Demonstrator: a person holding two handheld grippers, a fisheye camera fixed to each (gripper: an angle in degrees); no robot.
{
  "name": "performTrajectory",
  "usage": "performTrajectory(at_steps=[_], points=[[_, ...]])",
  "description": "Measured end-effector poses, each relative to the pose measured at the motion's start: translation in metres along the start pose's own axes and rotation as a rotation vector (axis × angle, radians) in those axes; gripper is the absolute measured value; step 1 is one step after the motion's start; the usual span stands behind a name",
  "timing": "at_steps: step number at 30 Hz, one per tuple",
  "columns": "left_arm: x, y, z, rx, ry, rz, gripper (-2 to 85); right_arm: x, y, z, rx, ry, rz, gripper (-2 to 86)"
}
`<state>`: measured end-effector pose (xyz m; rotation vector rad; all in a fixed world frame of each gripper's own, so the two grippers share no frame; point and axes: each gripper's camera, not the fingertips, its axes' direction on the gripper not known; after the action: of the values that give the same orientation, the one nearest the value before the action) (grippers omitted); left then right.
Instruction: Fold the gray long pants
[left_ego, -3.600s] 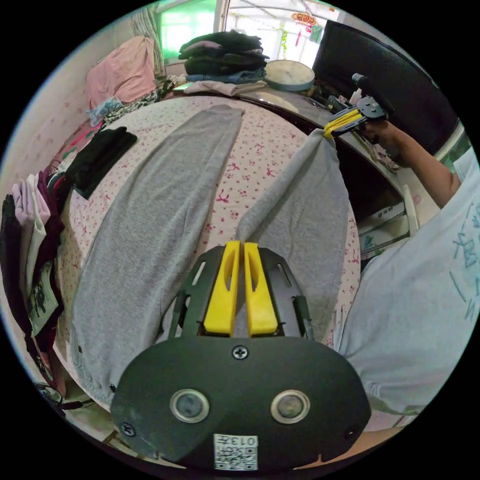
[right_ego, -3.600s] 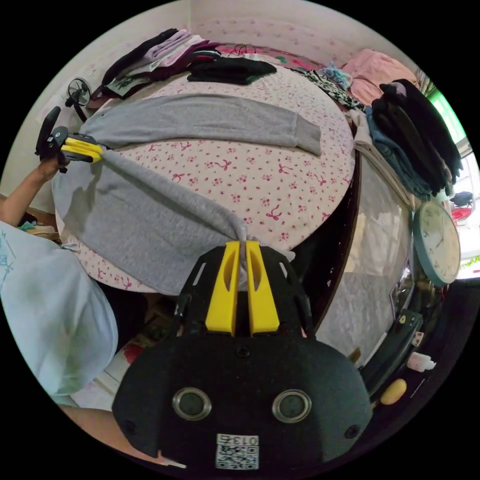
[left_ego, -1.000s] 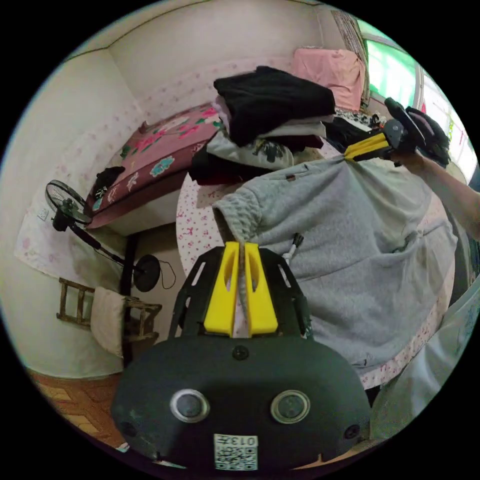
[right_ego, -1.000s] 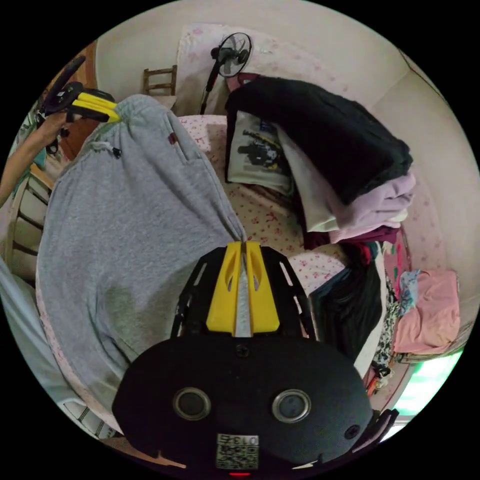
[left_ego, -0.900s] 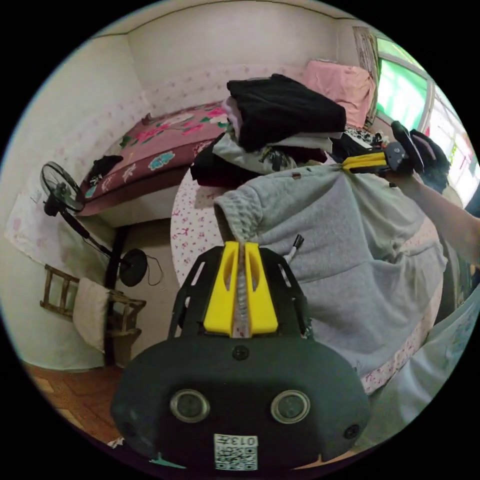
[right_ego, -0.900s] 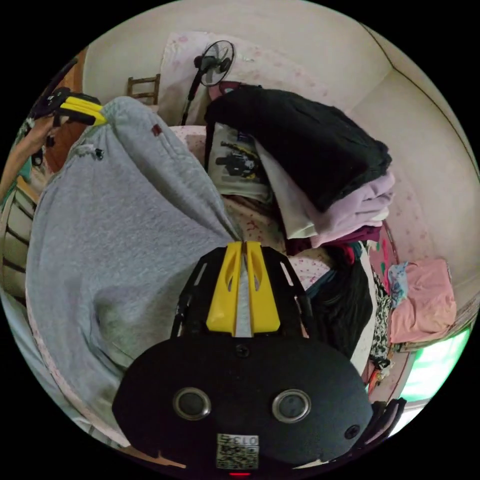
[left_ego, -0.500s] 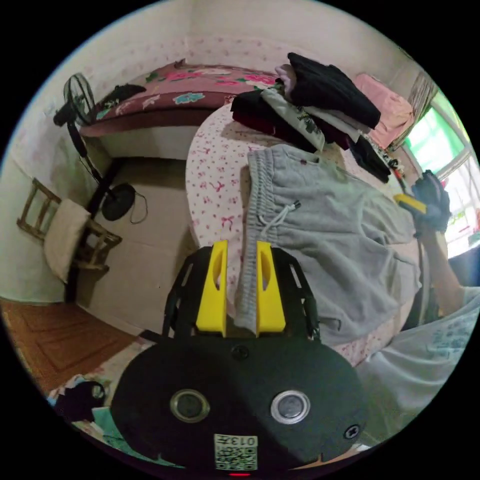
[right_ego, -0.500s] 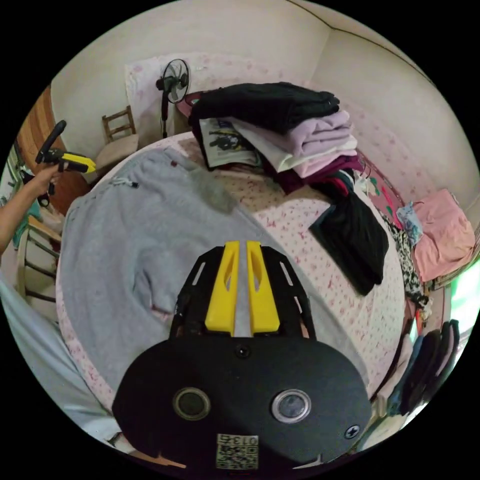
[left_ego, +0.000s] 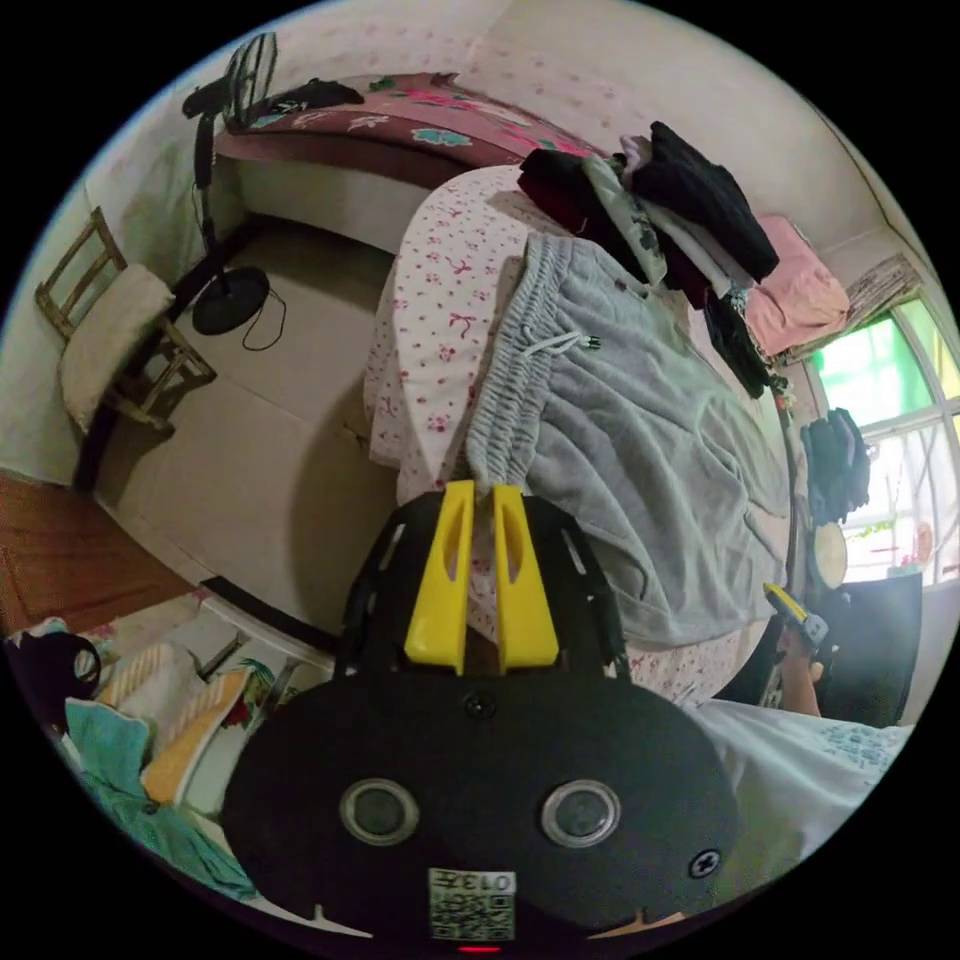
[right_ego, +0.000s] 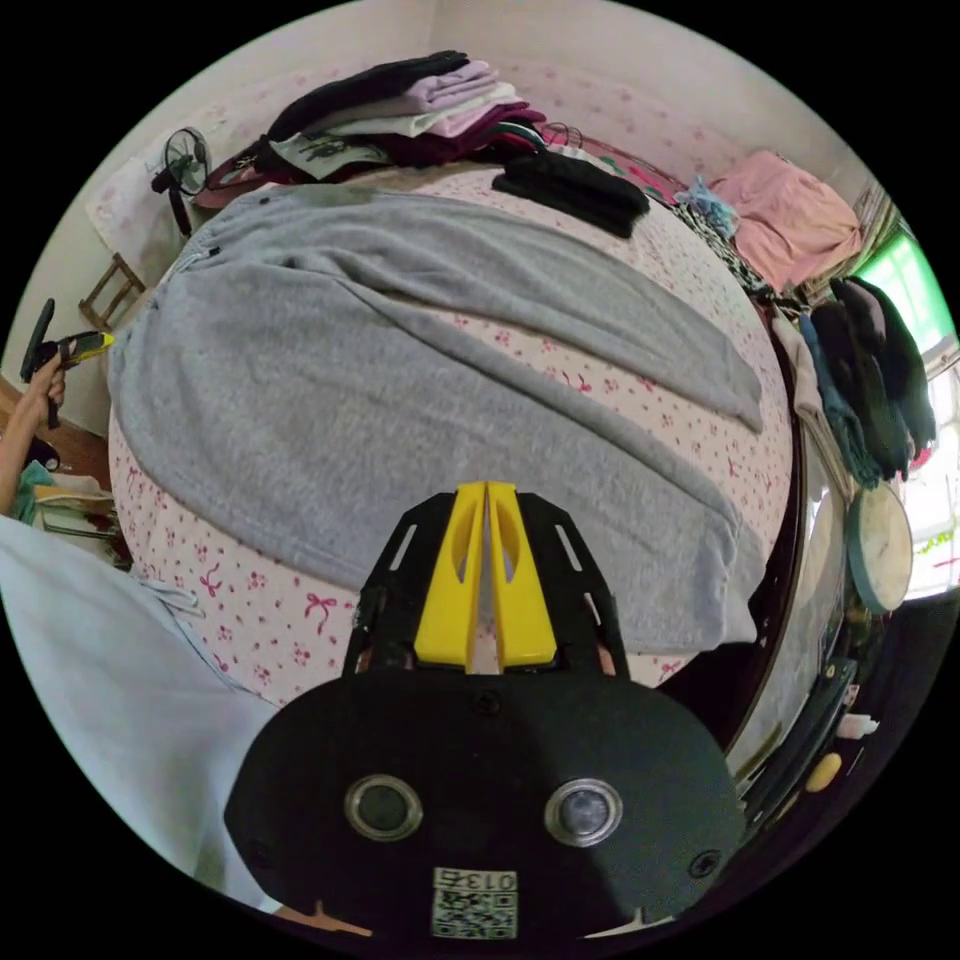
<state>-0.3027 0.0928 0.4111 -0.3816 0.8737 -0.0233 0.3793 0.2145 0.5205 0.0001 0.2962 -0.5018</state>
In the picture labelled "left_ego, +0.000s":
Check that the pile of clothes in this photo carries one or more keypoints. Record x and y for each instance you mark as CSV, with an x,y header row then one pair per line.
x,y
697,195

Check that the person's body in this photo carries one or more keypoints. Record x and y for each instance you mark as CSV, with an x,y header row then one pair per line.
x,y
795,780

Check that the woven window blind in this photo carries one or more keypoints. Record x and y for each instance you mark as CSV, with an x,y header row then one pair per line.
x,y
885,289

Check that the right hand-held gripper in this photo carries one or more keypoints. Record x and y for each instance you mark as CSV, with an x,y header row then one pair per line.
x,y
814,634

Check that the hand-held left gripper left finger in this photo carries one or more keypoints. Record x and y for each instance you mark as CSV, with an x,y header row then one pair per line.
x,y
439,600

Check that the person's right hand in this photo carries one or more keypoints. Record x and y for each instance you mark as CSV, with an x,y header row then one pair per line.
x,y
801,675

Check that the black garment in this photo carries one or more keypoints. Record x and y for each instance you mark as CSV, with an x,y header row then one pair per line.
x,y
315,94

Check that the bed with brown floral quilt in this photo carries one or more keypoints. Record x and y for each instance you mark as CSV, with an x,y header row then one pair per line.
x,y
420,112

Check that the wooden chair with cushion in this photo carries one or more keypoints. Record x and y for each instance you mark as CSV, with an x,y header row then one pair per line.
x,y
112,330

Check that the gray long pants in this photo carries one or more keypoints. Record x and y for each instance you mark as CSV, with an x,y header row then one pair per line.
x,y
637,450

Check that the bed with floral sheet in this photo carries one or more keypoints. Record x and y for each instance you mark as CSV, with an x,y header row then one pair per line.
x,y
435,300

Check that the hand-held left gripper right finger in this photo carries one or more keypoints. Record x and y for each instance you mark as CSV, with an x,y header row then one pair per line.
x,y
529,607

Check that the heap of pillows and clothes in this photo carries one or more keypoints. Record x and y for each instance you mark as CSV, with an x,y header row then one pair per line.
x,y
150,735

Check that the dark hanging clothes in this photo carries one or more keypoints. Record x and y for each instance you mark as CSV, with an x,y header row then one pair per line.
x,y
836,465

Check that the black standing fan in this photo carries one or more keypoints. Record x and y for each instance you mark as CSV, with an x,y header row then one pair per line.
x,y
225,292

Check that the pink folded blanket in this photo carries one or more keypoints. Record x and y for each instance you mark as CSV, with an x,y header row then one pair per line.
x,y
795,292

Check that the window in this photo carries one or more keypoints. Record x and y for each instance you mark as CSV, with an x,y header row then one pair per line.
x,y
885,420

